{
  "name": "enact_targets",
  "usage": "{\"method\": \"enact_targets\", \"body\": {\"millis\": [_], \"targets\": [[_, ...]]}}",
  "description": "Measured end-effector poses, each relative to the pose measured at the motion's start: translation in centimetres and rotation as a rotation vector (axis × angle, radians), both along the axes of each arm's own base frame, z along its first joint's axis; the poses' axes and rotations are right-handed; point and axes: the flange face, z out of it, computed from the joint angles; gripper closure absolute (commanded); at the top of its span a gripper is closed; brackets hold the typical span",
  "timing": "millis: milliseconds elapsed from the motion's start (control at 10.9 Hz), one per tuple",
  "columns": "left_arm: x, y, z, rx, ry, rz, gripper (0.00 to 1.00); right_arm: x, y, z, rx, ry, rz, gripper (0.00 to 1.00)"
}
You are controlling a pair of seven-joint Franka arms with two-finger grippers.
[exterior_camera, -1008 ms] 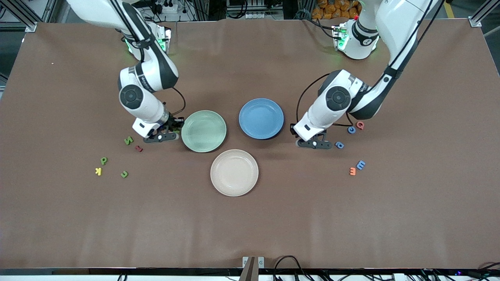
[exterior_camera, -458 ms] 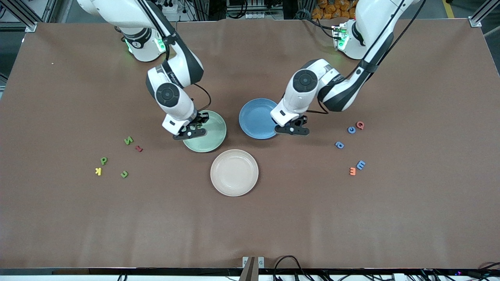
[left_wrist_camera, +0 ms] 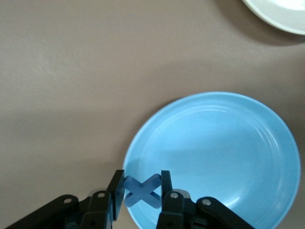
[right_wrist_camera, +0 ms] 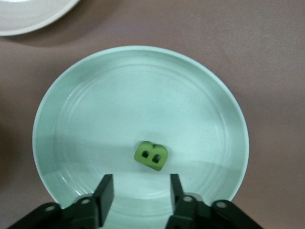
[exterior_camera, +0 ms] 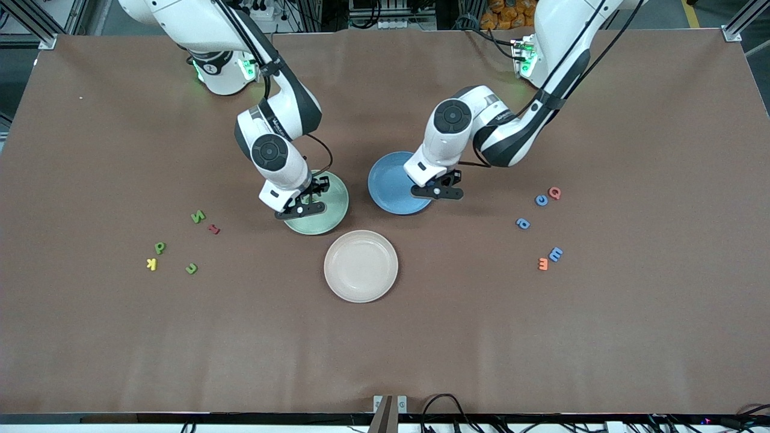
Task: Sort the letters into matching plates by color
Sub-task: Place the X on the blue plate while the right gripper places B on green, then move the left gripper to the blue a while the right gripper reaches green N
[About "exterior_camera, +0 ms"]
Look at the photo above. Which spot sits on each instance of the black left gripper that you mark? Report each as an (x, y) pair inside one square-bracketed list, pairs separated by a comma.
[(452, 177)]

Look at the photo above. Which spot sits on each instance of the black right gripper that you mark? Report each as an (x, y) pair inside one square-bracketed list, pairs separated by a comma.
[(317, 186)]

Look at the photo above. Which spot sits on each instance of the blue letter P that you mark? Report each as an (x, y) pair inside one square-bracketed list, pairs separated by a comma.
[(523, 224)]

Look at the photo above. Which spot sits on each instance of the green letter N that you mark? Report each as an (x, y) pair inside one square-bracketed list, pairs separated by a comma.
[(198, 216)]

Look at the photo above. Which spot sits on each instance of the blue letter E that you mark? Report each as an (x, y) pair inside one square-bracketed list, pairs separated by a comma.
[(556, 254)]

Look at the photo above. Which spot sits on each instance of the green letter P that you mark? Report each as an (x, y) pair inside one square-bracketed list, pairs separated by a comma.
[(159, 247)]

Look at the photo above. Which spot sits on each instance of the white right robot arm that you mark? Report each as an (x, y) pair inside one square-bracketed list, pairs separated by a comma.
[(280, 162)]

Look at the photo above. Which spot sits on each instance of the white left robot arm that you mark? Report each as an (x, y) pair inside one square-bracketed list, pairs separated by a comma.
[(448, 138)]

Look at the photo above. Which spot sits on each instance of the green plate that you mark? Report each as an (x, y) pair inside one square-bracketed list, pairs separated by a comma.
[(334, 210)]

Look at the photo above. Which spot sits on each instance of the blue plate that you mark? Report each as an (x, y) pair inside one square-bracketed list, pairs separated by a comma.
[(388, 186)]

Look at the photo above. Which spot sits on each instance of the beige plate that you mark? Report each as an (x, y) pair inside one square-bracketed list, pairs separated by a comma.
[(361, 266)]

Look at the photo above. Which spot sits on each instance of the blue letter C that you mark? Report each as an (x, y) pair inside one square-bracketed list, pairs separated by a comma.
[(536, 201)]

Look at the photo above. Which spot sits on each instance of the pink letter Q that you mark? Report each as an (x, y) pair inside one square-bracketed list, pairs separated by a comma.
[(550, 193)]

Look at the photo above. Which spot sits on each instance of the green letter J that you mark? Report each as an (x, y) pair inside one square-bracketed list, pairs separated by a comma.
[(191, 268)]

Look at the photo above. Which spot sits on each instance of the small white power strip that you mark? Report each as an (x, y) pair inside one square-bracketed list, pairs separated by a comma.
[(397, 24)]

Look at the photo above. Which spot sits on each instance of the brown table cover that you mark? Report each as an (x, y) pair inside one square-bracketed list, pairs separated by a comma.
[(385, 349)]

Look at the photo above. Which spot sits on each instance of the bag of orange items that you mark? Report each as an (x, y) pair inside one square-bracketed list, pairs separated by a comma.
[(511, 15)]

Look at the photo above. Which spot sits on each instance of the white power strip with plugs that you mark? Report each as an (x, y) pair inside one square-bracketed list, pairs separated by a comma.
[(264, 13)]

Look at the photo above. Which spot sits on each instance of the yellow letter K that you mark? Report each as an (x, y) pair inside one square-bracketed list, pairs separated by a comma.
[(151, 263)]

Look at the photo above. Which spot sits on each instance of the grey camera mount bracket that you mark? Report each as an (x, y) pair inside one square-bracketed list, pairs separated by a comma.
[(388, 415)]

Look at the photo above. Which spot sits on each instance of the aluminium frame post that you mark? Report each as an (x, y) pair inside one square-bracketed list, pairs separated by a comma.
[(732, 33), (45, 39)]

